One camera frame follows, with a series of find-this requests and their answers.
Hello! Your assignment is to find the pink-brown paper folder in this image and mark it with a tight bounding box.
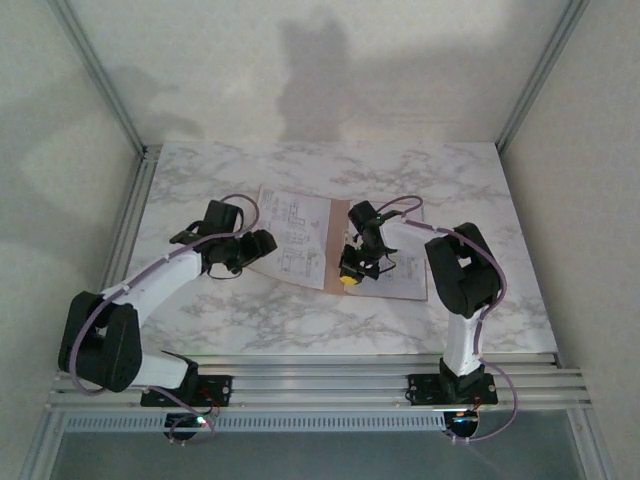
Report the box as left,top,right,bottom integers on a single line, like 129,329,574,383
322,196,430,303

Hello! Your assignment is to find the black controller board with light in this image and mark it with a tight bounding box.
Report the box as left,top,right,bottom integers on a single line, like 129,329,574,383
163,412,211,441
444,409,484,441

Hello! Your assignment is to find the aluminium side rail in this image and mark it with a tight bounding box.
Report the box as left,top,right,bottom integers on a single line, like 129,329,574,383
102,143,164,291

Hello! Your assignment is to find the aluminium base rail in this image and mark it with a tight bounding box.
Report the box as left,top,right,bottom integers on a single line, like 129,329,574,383
47,352,594,416

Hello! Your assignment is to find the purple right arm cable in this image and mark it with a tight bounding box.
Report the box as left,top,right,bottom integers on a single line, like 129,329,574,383
377,194,520,445

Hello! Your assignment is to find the grey slotted cable duct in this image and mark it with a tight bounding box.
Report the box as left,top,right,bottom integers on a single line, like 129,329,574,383
64,412,447,434

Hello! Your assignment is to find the aluminium frame post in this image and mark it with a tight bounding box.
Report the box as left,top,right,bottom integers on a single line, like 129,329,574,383
47,0,151,159
494,0,594,156

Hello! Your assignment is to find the aluminium frame leg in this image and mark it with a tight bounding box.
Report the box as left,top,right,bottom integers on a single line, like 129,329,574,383
17,414,66,480
569,412,617,480

